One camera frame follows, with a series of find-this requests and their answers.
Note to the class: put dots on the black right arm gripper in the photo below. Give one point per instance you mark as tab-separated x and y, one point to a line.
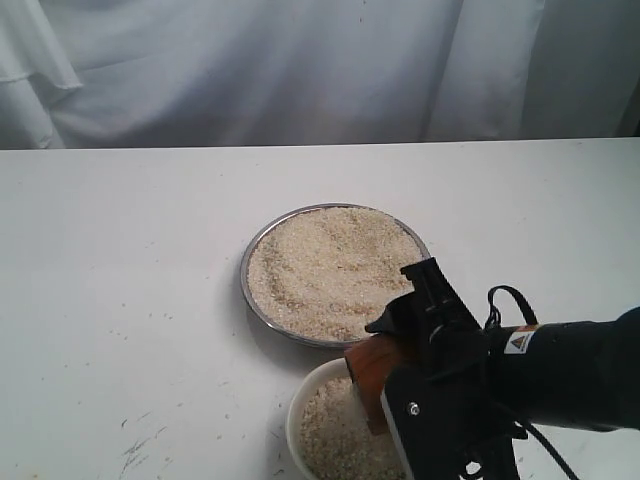
434	323

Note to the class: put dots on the brown wooden cup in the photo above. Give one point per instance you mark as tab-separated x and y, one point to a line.
369	363

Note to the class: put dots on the round metal tray of rice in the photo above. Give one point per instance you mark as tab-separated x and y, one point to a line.
318	274

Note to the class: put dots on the white bowl of rice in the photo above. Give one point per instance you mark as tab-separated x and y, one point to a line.
327	433

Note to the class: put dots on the white backdrop cloth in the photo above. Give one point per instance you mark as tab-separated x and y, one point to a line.
122	74

